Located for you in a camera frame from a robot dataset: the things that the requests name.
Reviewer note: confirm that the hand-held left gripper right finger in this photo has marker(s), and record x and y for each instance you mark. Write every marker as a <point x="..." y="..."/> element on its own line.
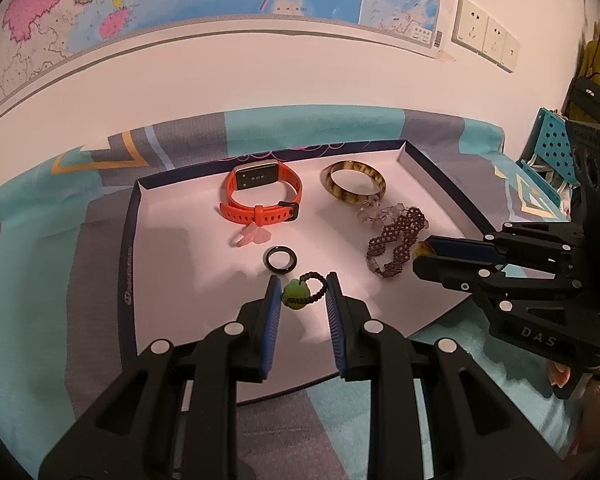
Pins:
<point x="336" y="330"/>

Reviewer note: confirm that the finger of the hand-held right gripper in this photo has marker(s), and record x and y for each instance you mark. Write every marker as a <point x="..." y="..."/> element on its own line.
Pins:
<point x="460" y="249"/>
<point x="445" y="267"/>

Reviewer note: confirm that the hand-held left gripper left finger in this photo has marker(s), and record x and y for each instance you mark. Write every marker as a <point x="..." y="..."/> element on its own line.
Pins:
<point x="270" y="330"/>

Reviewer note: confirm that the yellow pendant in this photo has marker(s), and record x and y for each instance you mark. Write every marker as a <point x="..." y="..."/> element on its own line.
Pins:
<point x="422" y="250"/>

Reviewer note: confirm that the navy box tray white inside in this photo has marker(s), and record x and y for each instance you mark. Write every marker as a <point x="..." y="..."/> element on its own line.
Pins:
<point x="190" y="260"/>

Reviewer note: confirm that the person's right hand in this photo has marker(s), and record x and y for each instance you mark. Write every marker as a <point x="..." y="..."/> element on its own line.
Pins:
<point x="559" y="374"/>

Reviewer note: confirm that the teal perforated plastic crate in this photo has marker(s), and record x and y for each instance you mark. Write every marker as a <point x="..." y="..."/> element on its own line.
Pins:
<point x="550" y="145"/>

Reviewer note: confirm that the black handbag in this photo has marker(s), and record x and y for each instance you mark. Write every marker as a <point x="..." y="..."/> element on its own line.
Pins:
<point x="590" y="97"/>

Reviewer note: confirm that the orange smartwatch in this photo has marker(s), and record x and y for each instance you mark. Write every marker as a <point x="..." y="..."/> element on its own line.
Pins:
<point x="240" y="212"/>

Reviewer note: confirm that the tortoiseshell bangle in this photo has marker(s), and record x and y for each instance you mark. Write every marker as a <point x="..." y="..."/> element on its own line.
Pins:
<point x="340" y="195"/>

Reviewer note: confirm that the yellow coat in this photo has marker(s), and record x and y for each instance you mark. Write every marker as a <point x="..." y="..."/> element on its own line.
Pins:
<point x="592" y="60"/>

